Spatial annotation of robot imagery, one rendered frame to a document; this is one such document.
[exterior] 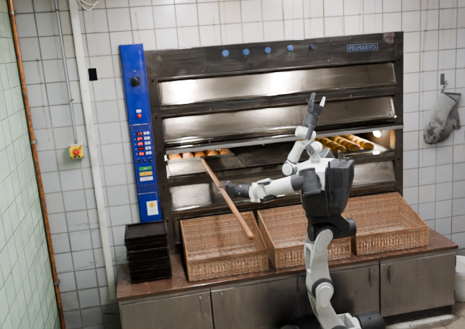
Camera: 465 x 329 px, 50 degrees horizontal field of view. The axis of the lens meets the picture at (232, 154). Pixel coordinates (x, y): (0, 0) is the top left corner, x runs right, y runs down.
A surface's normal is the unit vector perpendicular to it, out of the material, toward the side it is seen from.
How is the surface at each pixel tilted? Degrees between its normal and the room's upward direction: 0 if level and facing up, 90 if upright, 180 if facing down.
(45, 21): 90
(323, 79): 69
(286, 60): 90
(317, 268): 90
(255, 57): 90
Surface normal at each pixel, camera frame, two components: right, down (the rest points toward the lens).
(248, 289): 0.18, 0.21
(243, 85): 0.15, -0.14
